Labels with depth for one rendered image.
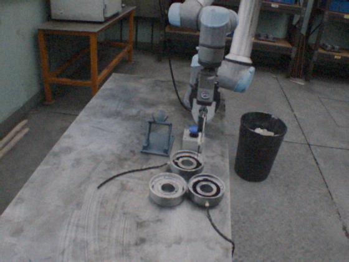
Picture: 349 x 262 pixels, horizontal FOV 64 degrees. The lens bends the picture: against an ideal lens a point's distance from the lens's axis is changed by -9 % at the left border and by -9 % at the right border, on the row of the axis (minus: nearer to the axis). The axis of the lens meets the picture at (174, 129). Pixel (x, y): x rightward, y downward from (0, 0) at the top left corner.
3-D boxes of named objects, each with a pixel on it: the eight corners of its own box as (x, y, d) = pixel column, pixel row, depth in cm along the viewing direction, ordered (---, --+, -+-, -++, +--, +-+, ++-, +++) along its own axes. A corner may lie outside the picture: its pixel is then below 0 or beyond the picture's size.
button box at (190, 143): (202, 153, 105) (204, 141, 102) (181, 150, 105) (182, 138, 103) (202, 140, 112) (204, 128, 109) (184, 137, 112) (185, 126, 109)
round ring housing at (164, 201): (147, 207, 81) (148, 196, 79) (150, 181, 90) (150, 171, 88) (186, 209, 81) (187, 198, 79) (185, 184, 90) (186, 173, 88)
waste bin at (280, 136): (275, 188, 212) (291, 138, 190) (230, 183, 214) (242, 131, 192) (268, 160, 241) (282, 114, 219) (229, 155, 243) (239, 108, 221)
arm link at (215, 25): (234, 8, 82) (225, 11, 76) (229, 45, 88) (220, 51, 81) (208, 4, 85) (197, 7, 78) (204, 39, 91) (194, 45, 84)
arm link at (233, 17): (209, 5, 96) (197, 8, 87) (242, 10, 92) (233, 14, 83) (207, 27, 100) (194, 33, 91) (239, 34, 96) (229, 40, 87)
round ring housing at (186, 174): (203, 162, 100) (205, 152, 98) (202, 183, 91) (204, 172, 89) (171, 158, 101) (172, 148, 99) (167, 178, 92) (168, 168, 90)
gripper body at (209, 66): (217, 92, 98) (223, 56, 92) (217, 103, 91) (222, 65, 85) (194, 88, 99) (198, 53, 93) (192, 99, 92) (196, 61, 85)
